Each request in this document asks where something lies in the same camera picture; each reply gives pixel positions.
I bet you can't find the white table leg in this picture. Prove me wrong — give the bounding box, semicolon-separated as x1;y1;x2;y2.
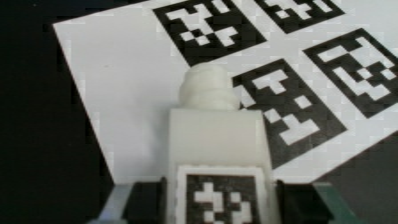
165;63;281;224

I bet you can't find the fiducial marker sheet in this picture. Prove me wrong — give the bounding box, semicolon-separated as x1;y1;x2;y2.
53;0;398;183

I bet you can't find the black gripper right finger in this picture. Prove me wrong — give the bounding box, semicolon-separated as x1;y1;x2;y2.
272;179;357;224

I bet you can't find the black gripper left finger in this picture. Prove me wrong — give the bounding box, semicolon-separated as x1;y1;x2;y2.
87;177;171;224

